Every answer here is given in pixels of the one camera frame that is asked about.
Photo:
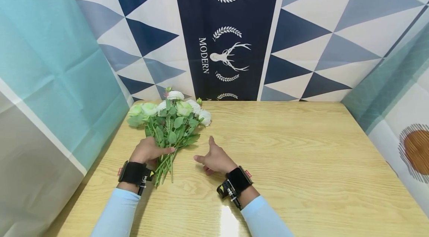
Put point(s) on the person's right thumb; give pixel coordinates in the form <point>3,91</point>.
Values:
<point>211,143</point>

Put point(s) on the bunch of white artificial flowers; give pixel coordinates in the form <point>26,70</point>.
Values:
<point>174,122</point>

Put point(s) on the person's right hand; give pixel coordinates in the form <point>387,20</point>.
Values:
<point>218,160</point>

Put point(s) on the person's left forearm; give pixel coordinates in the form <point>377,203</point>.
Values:
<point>117,211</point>

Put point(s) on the person's left thumb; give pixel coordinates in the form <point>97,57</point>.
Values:
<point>166,150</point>

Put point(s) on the person's right fingers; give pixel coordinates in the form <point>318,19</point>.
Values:
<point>209,171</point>

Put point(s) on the person's right forearm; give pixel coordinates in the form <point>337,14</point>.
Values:
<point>263,216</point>

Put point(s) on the person's left hand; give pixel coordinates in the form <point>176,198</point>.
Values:
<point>145,151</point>

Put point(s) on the black wrist band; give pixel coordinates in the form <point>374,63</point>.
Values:
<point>133,173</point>
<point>238,180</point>

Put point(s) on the person's right index finger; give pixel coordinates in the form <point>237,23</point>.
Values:
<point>200,159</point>

